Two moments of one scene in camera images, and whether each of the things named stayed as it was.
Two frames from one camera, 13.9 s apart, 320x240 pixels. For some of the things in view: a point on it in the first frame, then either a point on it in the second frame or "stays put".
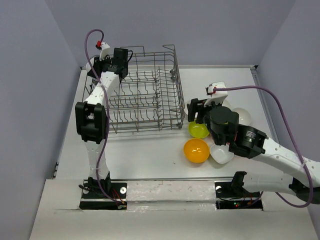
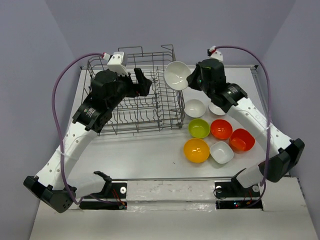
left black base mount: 93,198 stays put
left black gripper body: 126,70 -> 125,86
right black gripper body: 204,113 -> 197,81
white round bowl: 88,66 -> 175,74
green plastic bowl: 198,130 stays put
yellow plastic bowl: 196,150 stays put
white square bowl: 221,153 stays put
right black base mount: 226,199 stays put
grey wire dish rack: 149,98 stays put
